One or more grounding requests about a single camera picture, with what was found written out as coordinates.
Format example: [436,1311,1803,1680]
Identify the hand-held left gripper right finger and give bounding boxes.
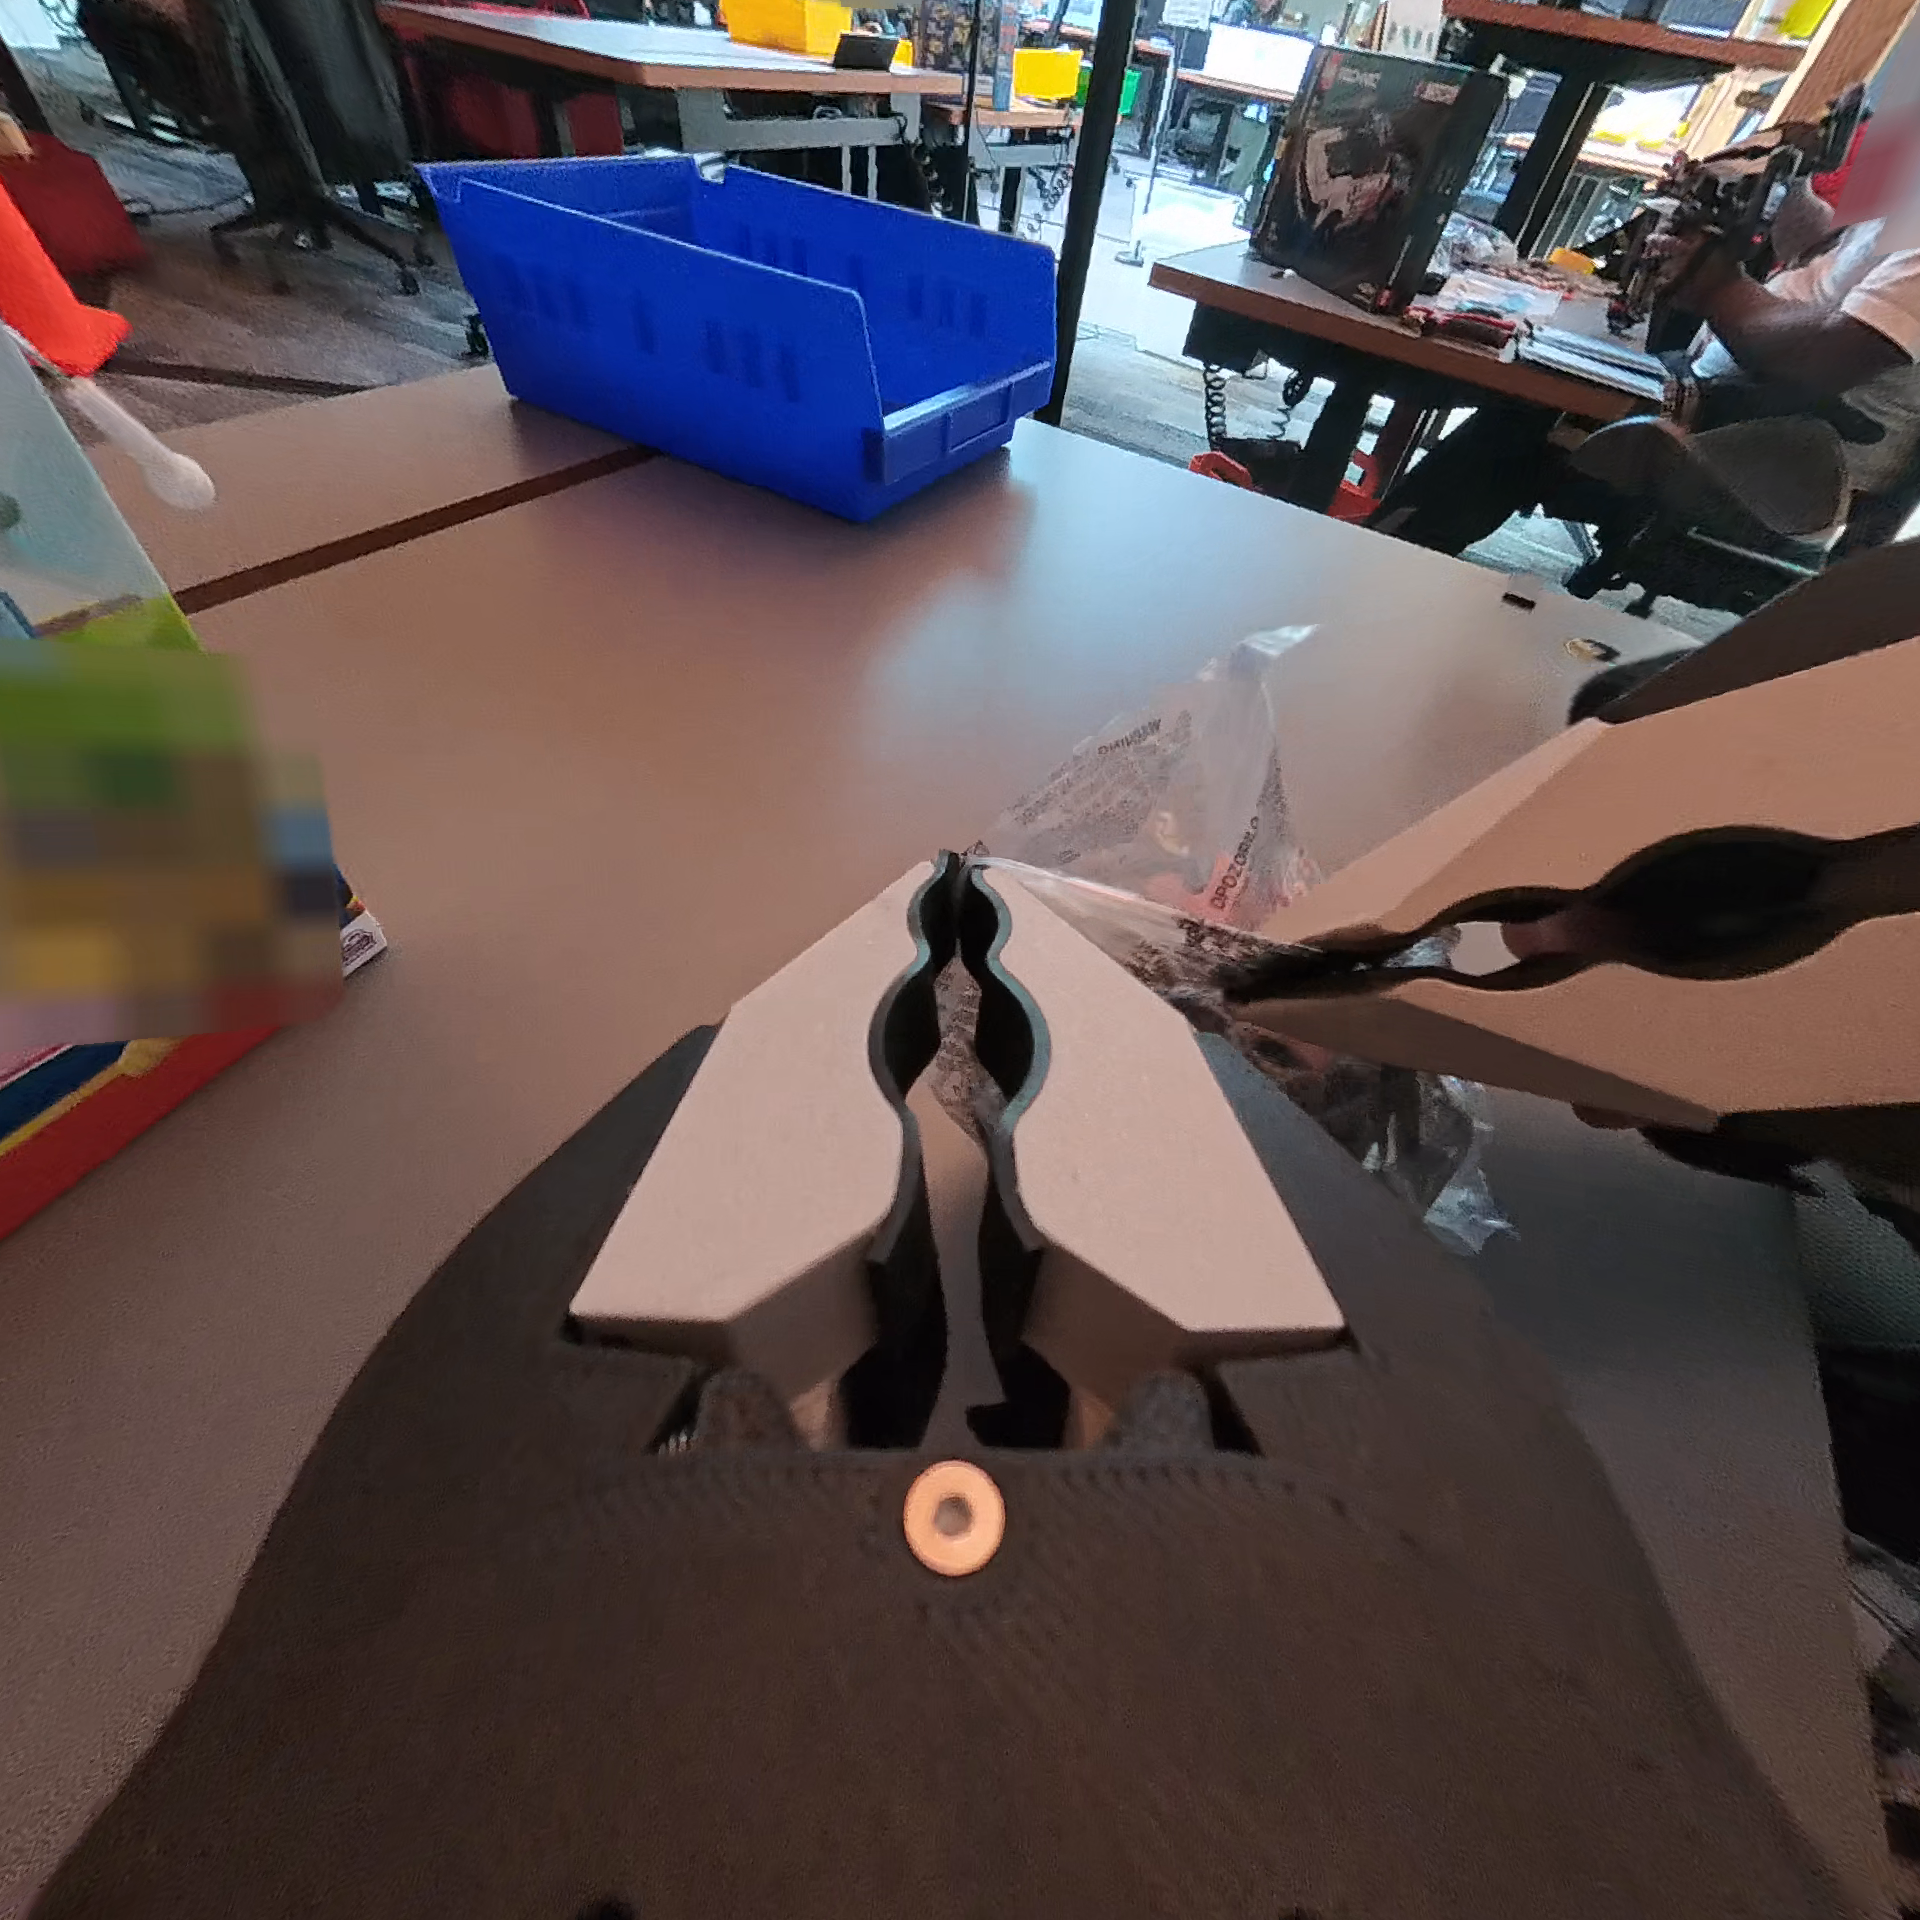
[963,859,1350,1449]

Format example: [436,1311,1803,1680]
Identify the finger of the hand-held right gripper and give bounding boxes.
[1269,639,1920,961]
[1232,903,1920,1135]

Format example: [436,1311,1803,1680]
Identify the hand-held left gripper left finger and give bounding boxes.
[567,847,960,1449]

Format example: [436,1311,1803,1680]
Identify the clear plastic bag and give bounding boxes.
[970,619,1518,1253]

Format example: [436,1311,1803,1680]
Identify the colourful cardboard puzzle box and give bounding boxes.
[0,320,391,1247]

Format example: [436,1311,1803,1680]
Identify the brown background desk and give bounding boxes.
[1142,240,1668,516]
[378,0,1082,155]

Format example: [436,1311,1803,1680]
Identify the black office chair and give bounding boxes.
[74,0,428,297]
[1564,414,1854,604]

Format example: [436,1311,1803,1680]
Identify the black mechanical device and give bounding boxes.
[1617,79,1877,339]

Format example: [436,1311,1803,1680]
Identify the red tool box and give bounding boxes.
[1195,442,1382,525]

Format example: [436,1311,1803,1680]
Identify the black toy set box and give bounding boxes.
[1250,45,1515,320]

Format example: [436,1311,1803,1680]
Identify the black pole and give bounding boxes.
[1043,0,1150,430]

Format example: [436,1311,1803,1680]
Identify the blue plastic bin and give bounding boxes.
[419,155,1056,525]

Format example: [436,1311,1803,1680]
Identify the red office chair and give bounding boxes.
[426,75,622,159]

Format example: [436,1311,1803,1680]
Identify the orange cone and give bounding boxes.
[0,130,139,374]

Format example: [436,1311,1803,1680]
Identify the large yellow plastic bin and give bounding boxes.
[717,0,853,53]

